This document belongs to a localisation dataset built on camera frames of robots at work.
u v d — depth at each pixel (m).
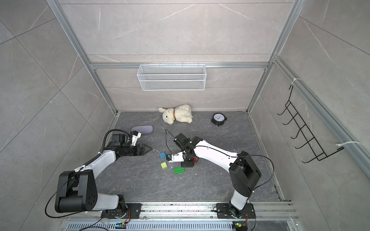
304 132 0.67
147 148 0.82
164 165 0.88
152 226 0.70
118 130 0.76
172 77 1.01
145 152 0.79
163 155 0.93
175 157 0.73
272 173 0.47
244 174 0.44
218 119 1.11
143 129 1.04
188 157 0.71
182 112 1.07
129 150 0.76
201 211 0.75
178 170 0.86
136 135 0.81
